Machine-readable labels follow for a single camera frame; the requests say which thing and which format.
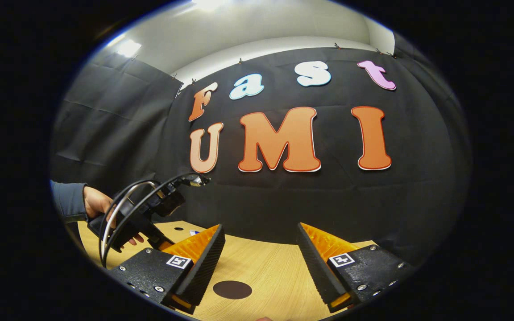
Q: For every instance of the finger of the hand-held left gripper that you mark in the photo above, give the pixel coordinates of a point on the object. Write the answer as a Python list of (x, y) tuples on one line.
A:
[(165, 244)]

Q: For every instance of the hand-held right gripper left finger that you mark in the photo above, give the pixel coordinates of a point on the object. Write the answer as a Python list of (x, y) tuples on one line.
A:
[(205, 263)]

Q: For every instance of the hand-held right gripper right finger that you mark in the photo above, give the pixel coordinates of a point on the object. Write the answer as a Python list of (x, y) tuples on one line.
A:
[(312, 263)]

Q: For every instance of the white toothpaste tube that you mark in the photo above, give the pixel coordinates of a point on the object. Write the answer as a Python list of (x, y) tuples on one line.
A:
[(194, 232)]

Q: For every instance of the dark brown round coaster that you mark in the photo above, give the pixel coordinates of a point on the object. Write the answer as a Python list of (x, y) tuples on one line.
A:
[(232, 290)]

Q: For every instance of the wooden desktop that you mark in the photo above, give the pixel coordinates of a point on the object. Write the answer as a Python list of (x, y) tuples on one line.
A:
[(266, 272)]

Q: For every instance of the black backdrop cloth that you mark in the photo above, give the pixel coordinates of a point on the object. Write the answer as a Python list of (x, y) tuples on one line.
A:
[(283, 200)]

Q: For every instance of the ceiling light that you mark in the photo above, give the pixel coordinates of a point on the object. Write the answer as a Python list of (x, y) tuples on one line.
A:
[(128, 47)]

